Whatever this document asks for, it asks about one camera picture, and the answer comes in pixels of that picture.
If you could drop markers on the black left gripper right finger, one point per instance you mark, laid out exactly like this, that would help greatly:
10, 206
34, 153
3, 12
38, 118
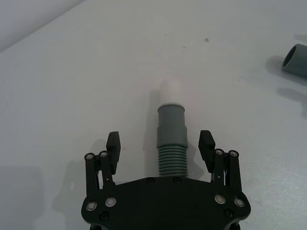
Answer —
206, 148

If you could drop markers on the grey plastic tube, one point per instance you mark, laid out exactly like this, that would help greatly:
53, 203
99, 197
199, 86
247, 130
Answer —
298, 61

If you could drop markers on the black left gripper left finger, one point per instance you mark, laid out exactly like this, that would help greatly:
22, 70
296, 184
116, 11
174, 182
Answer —
113, 148

